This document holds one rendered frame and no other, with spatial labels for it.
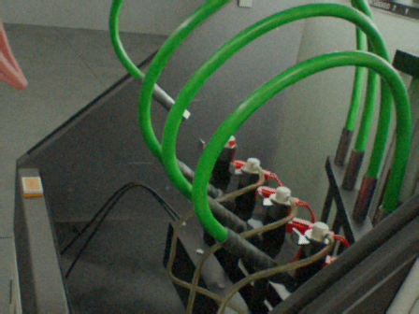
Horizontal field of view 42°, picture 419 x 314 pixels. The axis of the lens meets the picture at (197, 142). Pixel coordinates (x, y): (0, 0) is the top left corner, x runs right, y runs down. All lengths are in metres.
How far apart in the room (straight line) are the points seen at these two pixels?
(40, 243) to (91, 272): 0.18
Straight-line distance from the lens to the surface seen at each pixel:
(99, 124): 1.04
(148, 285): 0.96
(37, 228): 0.86
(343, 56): 0.50
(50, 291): 0.74
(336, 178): 0.82
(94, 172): 1.08
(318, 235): 0.57
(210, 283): 0.73
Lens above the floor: 1.40
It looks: 21 degrees down
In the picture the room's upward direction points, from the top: 10 degrees clockwise
